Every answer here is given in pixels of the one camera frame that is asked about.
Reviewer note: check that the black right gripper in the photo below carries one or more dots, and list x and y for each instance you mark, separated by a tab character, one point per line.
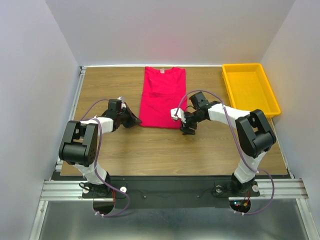
184	128

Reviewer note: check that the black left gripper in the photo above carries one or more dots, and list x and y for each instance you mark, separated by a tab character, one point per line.
133	120

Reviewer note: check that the pink red t shirt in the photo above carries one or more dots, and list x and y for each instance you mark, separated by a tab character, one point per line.
162	91

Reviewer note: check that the yellow plastic tray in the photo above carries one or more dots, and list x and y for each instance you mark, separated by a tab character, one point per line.
248	88

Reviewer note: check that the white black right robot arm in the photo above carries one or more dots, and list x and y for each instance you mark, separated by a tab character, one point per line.
251	131

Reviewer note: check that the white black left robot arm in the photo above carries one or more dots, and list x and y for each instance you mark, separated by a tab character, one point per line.
81	142

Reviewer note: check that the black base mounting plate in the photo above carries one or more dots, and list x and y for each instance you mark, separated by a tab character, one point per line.
170	192

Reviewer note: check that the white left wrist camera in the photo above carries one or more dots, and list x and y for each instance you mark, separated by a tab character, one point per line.
123	103

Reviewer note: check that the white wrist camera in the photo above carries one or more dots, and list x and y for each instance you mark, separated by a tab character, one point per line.
178	114
123	103

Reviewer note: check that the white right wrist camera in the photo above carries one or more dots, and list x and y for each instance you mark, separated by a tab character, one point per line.
178	114

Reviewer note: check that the aluminium frame rail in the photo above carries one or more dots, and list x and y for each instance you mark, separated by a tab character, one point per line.
62	190

